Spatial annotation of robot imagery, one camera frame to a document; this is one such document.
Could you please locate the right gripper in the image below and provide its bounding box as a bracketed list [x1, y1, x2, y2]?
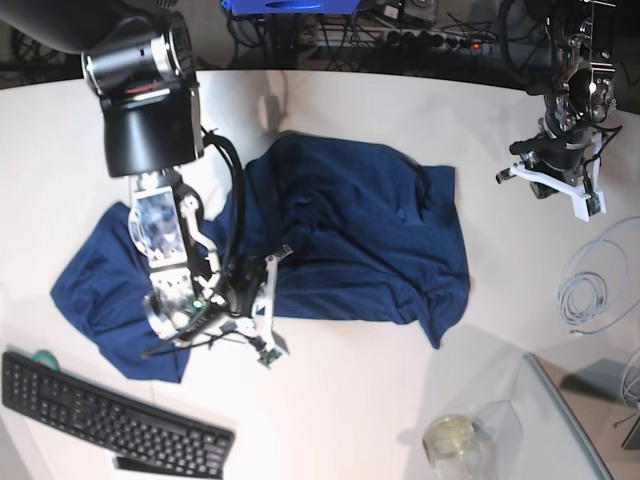
[142, 244, 293, 369]

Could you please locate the blue long-sleeve t-shirt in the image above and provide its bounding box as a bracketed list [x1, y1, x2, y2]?
[50, 134, 470, 383]

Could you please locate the clear glass jar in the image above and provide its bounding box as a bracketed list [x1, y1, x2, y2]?
[423, 400, 524, 479]

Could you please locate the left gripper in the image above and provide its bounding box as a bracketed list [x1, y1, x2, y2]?
[495, 130, 606, 220]

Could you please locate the coiled white cable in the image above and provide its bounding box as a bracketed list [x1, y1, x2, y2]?
[556, 215, 640, 337]

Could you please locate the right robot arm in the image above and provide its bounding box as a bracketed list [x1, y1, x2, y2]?
[1, 1, 290, 366]

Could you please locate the green tape roll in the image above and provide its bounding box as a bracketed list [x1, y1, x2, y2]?
[31, 350, 60, 371]

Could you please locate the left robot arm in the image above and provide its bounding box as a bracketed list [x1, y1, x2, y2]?
[496, 1, 620, 221]

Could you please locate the blue box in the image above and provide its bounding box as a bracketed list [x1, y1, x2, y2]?
[221, 0, 360, 15]

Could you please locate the black computer keyboard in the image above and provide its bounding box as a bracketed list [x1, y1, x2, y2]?
[1, 351, 235, 479]

